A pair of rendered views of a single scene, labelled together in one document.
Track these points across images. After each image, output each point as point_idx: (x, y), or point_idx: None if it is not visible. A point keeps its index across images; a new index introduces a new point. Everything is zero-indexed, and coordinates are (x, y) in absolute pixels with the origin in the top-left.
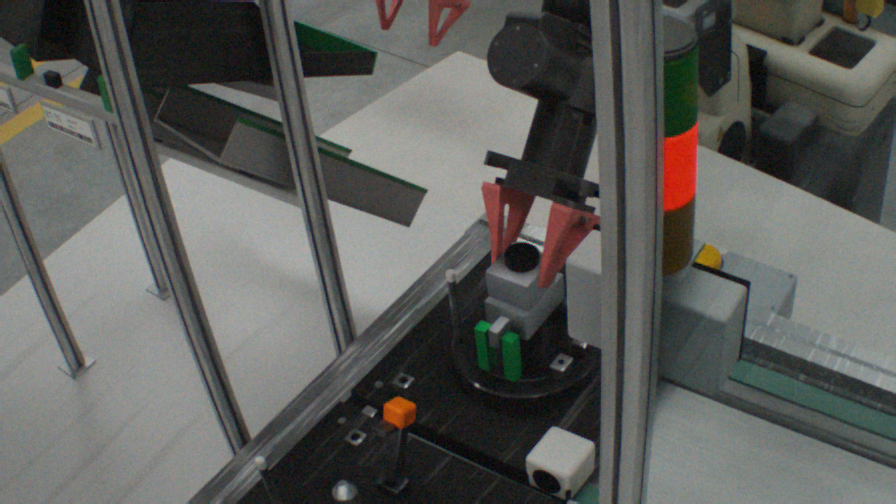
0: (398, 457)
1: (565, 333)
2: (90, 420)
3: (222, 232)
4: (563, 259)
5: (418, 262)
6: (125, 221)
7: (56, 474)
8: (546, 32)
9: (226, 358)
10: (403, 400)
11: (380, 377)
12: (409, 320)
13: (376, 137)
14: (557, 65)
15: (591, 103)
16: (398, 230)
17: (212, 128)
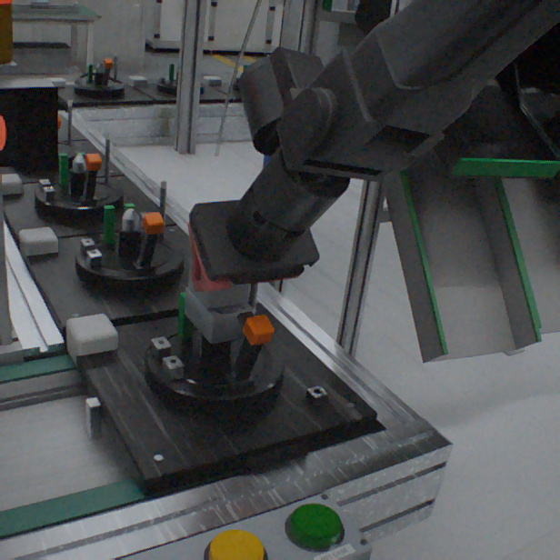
0: (141, 245)
1: (202, 375)
2: (375, 292)
3: None
4: (200, 283)
5: (479, 477)
6: None
7: (335, 273)
8: (273, 66)
9: (406, 353)
10: (156, 220)
11: (260, 314)
12: (320, 352)
13: None
14: (246, 92)
15: (257, 179)
16: (537, 482)
17: (477, 182)
